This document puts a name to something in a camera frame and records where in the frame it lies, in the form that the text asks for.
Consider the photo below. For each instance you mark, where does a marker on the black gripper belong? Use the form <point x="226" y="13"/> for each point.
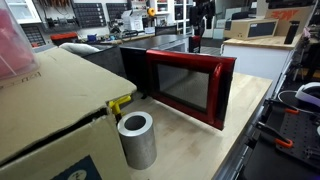
<point x="206" y="8"/>

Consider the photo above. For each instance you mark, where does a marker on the red microwave door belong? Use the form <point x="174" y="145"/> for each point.
<point x="183" y="86"/>

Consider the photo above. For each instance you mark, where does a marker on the white open shelf unit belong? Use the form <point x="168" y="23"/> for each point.
<point x="180" y="16"/>

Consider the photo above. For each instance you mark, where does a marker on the beige appliance box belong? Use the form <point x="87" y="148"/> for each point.
<point x="250" y="29"/>

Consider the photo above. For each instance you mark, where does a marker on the yellow tape roll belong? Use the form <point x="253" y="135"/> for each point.
<point x="151" y="12"/>

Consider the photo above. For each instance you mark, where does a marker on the white table island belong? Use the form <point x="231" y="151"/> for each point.
<point x="253" y="63"/>

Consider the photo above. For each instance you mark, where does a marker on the white carton box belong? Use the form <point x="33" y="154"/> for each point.
<point x="132" y="20"/>

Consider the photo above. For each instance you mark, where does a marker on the wooden workbench shelf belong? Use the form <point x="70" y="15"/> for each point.
<point x="133" y="39"/>

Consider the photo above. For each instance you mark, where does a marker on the cardboard box orange logo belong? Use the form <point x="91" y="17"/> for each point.
<point x="290" y="15"/>

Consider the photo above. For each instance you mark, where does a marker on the black bottle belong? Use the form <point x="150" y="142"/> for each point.
<point x="291" y="32"/>

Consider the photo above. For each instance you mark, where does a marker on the medium black drawer organizer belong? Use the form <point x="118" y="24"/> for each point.
<point x="117" y="10"/>

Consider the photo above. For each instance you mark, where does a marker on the black tripod stand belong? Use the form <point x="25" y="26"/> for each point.
<point x="305" y="53"/>

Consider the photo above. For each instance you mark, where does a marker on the dark gray storage bin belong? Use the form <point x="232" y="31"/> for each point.
<point x="106" y="61"/>

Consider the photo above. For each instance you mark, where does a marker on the blue cup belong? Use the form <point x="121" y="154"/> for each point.
<point x="91" y="38"/>

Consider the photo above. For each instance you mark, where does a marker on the large black drawer organizer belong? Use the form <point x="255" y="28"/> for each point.
<point x="89" y="15"/>

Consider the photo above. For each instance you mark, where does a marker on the yellow clamp tool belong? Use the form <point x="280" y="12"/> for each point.
<point x="116" y="106"/>

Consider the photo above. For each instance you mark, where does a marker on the white cloth bundle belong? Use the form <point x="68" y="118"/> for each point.
<point x="78" y="49"/>

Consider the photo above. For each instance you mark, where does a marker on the metal cylinder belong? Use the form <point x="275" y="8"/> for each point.
<point x="138" y="143"/>

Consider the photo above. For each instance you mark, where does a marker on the red toolbox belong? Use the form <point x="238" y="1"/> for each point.
<point x="63" y="37"/>

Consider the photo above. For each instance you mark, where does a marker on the large cardboard box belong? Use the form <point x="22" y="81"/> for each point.
<point x="60" y="110"/>

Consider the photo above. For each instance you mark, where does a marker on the small black drawer organizer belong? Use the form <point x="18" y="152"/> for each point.
<point x="32" y="36"/>

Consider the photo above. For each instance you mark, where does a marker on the pink clear plastic bin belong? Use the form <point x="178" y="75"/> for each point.
<point x="13" y="50"/>

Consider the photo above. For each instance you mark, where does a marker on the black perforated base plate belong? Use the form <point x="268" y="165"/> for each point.
<point x="300" y="136"/>

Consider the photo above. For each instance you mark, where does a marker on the white wall cabinet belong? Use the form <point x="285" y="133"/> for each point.
<point x="21" y="11"/>

